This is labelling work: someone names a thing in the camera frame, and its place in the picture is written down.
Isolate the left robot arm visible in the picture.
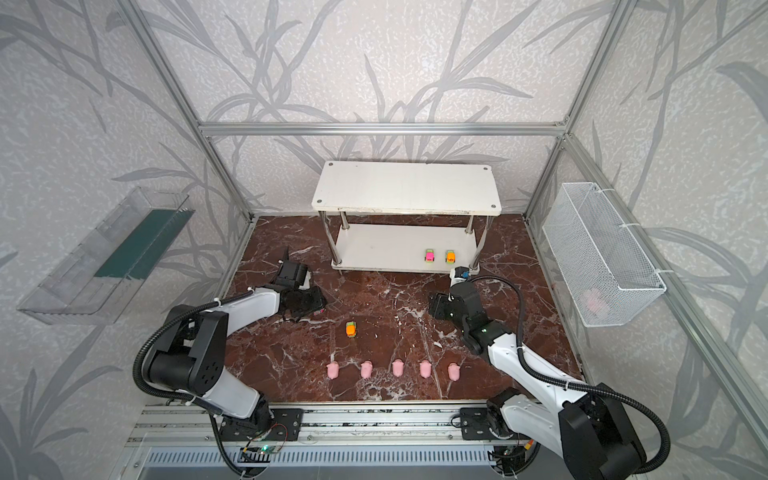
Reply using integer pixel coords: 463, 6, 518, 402
132, 286, 327, 424

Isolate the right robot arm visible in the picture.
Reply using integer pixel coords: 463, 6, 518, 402
428, 281, 647, 479

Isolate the white two-tier shelf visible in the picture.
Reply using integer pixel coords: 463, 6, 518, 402
312, 161, 501, 274

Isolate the pink toy rightmost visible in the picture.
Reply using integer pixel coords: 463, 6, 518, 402
448, 362, 461, 382

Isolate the pink toy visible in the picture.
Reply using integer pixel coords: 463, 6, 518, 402
360, 361, 373, 379
326, 361, 340, 380
419, 360, 432, 379
448, 362, 461, 382
391, 359, 404, 378

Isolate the pink toy middle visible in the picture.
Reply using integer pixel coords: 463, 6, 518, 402
391, 359, 404, 378

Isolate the pink object in basket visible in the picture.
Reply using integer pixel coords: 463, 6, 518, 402
582, 288, 610, 319

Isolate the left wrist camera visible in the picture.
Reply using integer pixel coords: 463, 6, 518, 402
271, 260, 311, 290

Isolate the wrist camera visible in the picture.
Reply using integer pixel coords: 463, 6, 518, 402
271, 260, 311, 290
450, 266, 471, 286

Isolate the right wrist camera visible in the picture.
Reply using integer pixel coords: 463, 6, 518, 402
450, 266, 471, 286

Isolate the white wire mesh basket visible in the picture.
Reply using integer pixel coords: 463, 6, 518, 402
543, 182, 666, 328

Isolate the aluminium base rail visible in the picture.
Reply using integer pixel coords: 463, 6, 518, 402
128, 400, 558, 448

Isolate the clear plastic wall bin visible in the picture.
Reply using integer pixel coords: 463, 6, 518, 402
17, 187, 195, 325

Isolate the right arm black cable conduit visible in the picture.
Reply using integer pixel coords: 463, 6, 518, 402
467, 274, 672, 475

